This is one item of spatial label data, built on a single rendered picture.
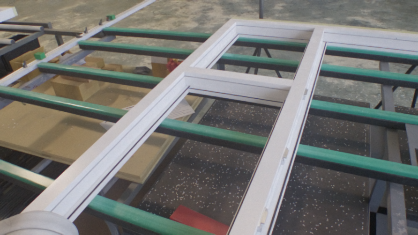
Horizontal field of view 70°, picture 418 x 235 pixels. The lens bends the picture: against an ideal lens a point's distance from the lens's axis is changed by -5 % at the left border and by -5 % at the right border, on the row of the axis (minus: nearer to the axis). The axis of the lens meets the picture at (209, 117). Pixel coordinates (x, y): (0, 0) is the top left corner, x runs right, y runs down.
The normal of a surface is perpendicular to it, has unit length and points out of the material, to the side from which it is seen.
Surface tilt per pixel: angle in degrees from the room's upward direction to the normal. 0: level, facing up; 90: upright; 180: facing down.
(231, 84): 90
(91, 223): 0
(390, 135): 0
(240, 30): 90
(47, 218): 32
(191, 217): 0
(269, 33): 90
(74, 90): 90
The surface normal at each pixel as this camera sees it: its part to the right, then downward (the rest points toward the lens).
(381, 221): -0.07, -0.82
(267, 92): -0.40, 0.54
